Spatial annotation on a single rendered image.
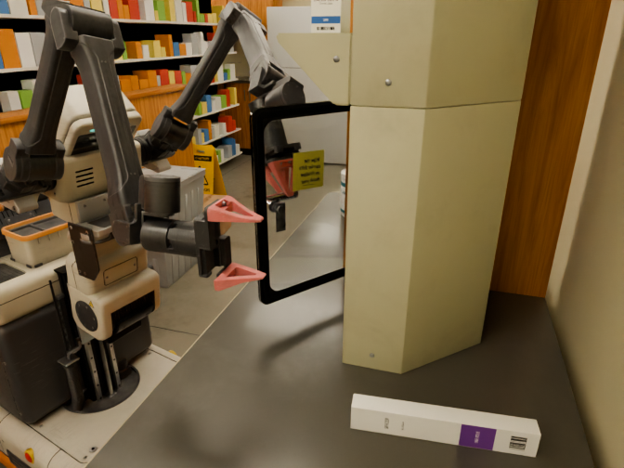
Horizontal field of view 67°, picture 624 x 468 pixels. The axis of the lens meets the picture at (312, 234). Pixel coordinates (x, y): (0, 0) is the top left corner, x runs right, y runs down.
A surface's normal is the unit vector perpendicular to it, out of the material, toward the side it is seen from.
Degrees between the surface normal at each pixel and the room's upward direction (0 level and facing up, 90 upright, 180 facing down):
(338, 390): 0
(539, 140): 90
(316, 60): 90
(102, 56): 61
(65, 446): 0
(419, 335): 90
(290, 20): 90
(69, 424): 0
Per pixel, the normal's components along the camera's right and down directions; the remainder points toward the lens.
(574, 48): -0.29, 0.37
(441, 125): 0.47, 0.35
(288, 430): 0.00, -0.92
